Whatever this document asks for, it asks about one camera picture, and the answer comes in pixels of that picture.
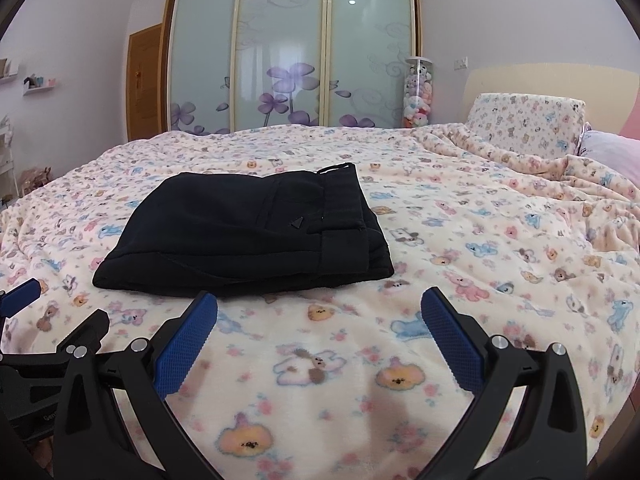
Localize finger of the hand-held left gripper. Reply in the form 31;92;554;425
0;278;42;319
0;309;111;369

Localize bear printed pillow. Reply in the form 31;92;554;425
465;92;587;157

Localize white wall shelf with figurines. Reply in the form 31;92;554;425
22;74;56;96

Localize lilac pillow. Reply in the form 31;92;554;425
575;130;640;192

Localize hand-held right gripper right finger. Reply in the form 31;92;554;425
415;287;587;480

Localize wardrobe with floral glass doors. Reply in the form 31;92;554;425
162;0;424;137

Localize cream headboard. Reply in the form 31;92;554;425
462;62;640;136

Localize clear tube of plush toys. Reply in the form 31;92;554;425
402;56;435;130

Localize black pants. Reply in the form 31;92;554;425
91;162;396;299

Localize bear printed blanket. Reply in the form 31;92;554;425
0;122;640;480

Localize brown toy figures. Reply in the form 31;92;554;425
19;166;54;194

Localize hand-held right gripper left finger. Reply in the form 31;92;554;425
52;290;221;480

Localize wooden door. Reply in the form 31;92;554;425
126;23;169;143

